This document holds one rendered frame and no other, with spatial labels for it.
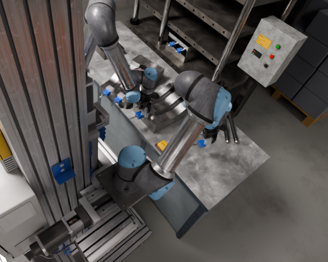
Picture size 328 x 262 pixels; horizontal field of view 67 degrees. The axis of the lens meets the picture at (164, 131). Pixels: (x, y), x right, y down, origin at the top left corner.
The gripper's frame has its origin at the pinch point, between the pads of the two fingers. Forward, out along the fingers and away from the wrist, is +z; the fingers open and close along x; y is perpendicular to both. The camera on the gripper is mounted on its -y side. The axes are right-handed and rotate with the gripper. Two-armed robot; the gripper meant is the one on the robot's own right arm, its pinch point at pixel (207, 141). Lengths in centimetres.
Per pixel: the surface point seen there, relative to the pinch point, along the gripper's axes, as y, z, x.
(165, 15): -9, -14, -132
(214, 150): -12.2, 15.0, -0.9
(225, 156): -18.2, 15.0, 5.4
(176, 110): 8.8, 5.9, -33.8
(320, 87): -215, 41, -82
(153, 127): 28.8, 9.4, -23.3
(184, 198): 12.3, 38.9, 20.4
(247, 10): -36, -57, -62
